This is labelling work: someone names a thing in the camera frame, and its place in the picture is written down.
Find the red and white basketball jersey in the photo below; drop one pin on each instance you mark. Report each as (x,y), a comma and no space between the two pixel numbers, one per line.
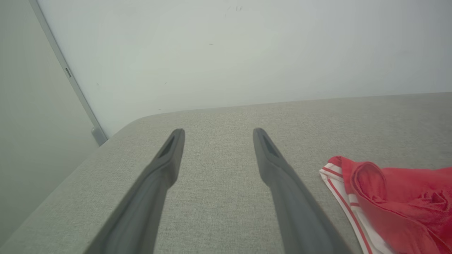
(406,204)

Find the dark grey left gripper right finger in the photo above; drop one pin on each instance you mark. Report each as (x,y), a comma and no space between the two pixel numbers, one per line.
(296,211)

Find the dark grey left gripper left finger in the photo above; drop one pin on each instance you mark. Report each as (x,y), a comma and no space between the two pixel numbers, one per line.
(141,208)

